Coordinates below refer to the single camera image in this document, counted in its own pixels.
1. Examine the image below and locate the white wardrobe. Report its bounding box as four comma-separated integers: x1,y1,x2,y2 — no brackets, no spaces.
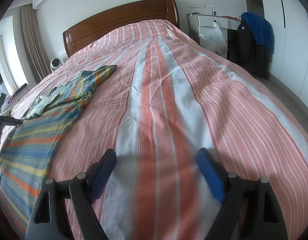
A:
239,0,308,111

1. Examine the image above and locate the white desk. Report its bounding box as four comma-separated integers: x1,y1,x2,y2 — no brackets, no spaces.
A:
186,11,241,46

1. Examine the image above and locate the white round fan heater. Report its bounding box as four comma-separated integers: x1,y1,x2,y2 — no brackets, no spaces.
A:
50,58,62,72

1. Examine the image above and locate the striped knit sweater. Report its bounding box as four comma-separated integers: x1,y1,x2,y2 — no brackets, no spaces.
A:
0,64,117,239

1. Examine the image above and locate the white window side cabinet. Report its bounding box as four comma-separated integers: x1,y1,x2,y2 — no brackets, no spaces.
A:
1,83,29,114

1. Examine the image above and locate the beige curtain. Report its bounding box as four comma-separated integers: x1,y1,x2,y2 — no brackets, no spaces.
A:
20,4,51,83

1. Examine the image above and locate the brown wooden headboard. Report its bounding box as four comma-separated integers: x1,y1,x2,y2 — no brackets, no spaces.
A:
63,0,179,57

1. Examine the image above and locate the pink striped bed cover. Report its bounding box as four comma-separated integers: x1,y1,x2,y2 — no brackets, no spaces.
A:
11,20,308,239

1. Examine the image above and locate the white plastic bag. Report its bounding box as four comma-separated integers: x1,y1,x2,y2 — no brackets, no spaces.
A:
198,21,228,55

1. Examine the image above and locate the blue garment on chair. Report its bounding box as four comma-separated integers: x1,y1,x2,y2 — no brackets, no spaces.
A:
241,12,274,54

